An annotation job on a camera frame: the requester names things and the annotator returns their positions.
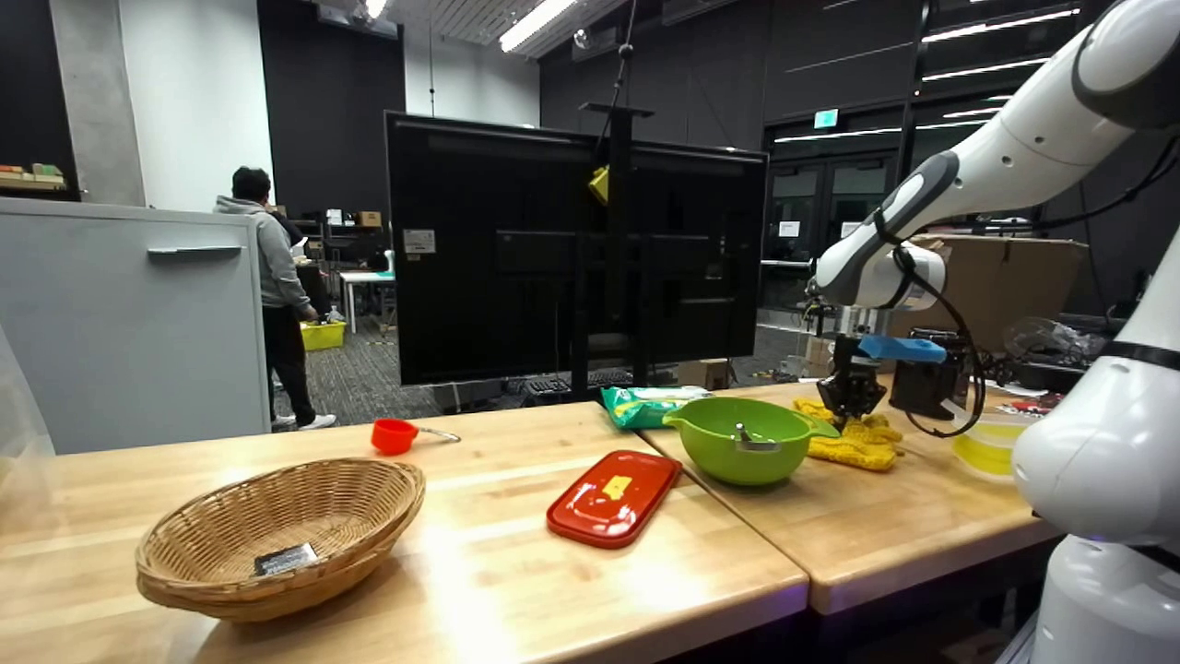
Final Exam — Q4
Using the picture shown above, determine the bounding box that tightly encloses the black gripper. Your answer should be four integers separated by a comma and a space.
814, 307, 891, 430

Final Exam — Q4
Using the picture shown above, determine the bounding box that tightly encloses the yellow knitted cloth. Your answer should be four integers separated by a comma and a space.
791, 393, 907, 475

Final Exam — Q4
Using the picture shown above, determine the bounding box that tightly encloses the green plastic mixing bowl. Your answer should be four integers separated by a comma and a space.
665, 393, 820, 489

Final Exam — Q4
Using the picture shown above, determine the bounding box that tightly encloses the yellow green dish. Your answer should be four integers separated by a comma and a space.
947, 417, 1032, 483

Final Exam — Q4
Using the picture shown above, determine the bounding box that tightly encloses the cardboard box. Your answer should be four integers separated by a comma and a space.
890, 230, 1093, 361

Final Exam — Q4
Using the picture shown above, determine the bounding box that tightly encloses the green snack bag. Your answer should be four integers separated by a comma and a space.
599, 384, 712, 434

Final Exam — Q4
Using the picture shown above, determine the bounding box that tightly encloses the red plastic tray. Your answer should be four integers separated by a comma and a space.
546, 445, 686, 551

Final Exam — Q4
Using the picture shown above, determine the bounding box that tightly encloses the large black monitor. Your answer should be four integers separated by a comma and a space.
385, 111, 773, 390

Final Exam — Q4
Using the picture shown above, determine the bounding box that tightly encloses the black monitor stand pole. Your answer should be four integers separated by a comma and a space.
571, 0, 658, 400

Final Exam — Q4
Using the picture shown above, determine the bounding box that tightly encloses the yellow storage bin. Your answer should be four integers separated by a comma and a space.
298, 317, 356, 357

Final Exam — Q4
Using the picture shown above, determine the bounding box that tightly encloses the wicker basket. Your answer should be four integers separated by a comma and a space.
132, 454, 431, 626

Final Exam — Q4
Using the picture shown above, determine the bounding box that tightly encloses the small silver packet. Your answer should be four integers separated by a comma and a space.
251, 539, 327, 582

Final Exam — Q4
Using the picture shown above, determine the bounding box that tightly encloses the person in grey hoodie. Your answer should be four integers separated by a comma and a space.
213, 164, 340, 434

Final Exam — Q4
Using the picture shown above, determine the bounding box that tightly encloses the grey cabinet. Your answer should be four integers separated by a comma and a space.
0, 195, 276, 459

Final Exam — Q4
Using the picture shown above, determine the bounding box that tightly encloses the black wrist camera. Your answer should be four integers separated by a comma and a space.
890, 357, 970, 423

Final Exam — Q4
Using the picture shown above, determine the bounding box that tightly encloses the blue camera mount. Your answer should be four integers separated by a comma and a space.
856, 332, 955, 370

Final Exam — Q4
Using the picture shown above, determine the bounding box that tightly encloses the black cable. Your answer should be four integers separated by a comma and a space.
884, 236, 993, 444

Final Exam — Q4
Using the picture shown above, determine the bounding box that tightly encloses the red measuring cup metal handle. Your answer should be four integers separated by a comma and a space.
369, 417, 465, 461

